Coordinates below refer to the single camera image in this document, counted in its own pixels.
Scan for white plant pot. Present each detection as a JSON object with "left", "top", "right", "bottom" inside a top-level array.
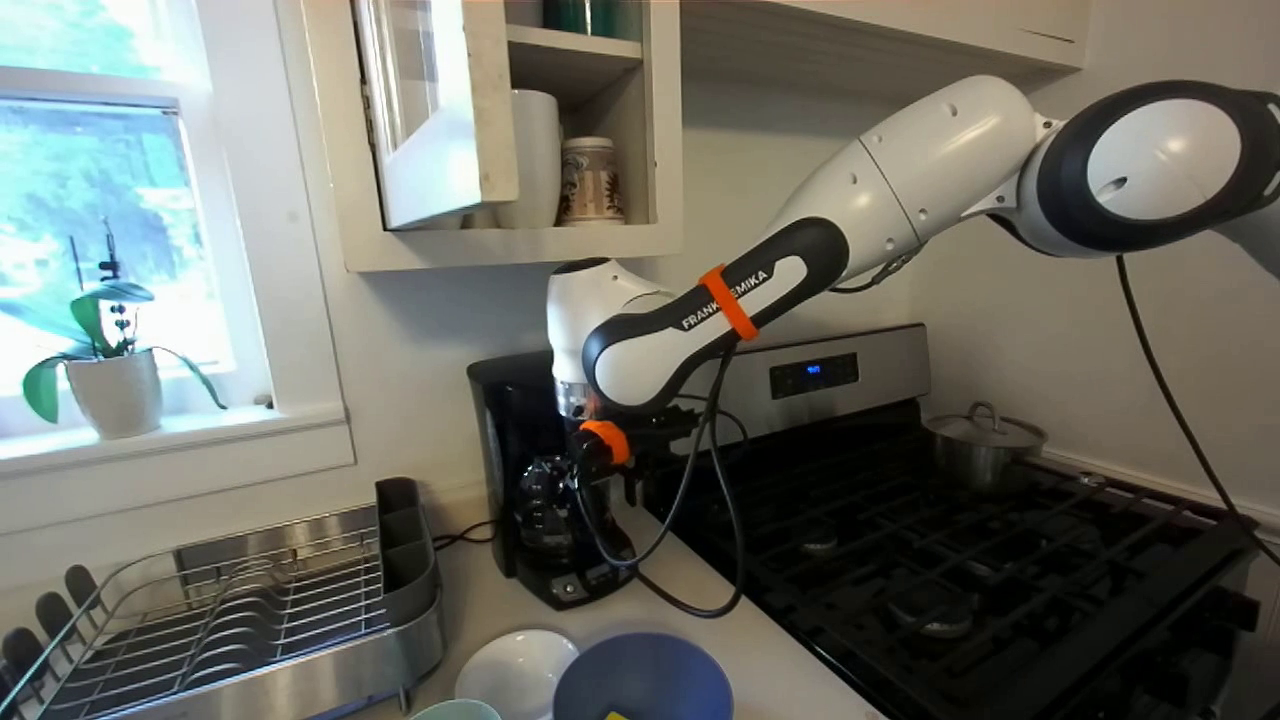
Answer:
[{"left": 60, "top": 350, "right": 168, "bottom": 444}]

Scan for metal dish rack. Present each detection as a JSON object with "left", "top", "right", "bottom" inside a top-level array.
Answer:
[{"left": 0, "top": 498, "right": 449, "bottom": 720}]

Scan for orange wrist strap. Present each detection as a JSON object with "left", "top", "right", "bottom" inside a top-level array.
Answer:
[{"left": 576, "top": 415, "right": 642, "bottom": 472}]

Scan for thin black cable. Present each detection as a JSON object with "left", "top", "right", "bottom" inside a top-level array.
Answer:
[{"left": 1108, "top": 254, "right": 1280, "bottom": 573}]

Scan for teal cup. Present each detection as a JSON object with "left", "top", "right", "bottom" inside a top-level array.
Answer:
[{"left": 403, "top": 698, "right": 503, "bottom": 720}]

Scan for glass jar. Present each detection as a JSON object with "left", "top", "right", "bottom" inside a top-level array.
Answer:
[{"left": 556, "top": 131, "right": 624, "bottom": 227}]

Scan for black utensil holder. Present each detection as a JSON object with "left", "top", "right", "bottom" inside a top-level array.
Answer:
[{"left": 371, "top": 475, "right": 443, "bottom": 634}]

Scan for black gas stove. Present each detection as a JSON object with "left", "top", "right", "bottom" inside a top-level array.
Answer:
[{"left": 637, "top": 322, "right": 1266, "bottom": 720}]

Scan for white wall cabinet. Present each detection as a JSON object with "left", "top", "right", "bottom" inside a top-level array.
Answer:
[{"left": 297, "top": 0, "right": 688, "bottom": 280}]

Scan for green cups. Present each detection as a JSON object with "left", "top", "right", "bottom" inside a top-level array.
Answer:
[{"left": 537, "top": 0, "right": 643, "bottom": 39}]

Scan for blue bowl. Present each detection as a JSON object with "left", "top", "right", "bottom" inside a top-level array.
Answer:
[{"left": 550, "top": 629, "right": 738, "bottom": 720}]

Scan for glass cabinet door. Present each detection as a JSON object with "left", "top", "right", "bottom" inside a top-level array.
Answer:
[{"left": 348, "top": 0, "right": 522, "bottom": 237}]

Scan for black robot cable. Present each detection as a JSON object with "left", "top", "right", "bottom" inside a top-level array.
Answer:
[{"left": 584, "top": 336, "right": 753, "bottom": 625}]

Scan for orange arm strap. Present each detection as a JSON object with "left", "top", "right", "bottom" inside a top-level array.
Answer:
[{"left": 695, "top": 263, "right": 764, "bottom": 350}]

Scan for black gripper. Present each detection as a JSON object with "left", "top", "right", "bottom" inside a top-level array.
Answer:
[{"left": 570, "top": 444, "right": 642, "bottom": 581}]

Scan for steel pot with lid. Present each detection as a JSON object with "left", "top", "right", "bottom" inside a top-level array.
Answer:
[{"left": 928, "top": 395, "right": 1054, "bottom": 498}]

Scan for white plate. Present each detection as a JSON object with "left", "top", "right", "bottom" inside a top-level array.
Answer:
[{"left": 451, "top": 625, "right": 584, "bottom": 720}]

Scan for black power cord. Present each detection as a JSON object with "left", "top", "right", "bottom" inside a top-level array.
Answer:
[{"left": 428, "top": 515, "right": 500, "bottom": 557}]

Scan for green orchid plant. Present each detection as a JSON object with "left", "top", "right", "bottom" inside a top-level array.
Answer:
[{"left": 16, "top": 232, "right": 232, "bottom": 431}]

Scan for black coffee machine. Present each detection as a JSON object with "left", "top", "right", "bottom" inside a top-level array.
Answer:
[{"left": 465, "top": 350, "right": 642, "bottom": 615}]

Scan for white window frame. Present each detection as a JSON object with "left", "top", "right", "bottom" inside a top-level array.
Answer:
[{"left": 0, "top": 0, "right": 360, "bottom": 544}]

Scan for white jug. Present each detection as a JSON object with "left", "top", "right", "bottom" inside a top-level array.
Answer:
[{"left": 500, "top": 83, "right": 570, "bottom": 232}]

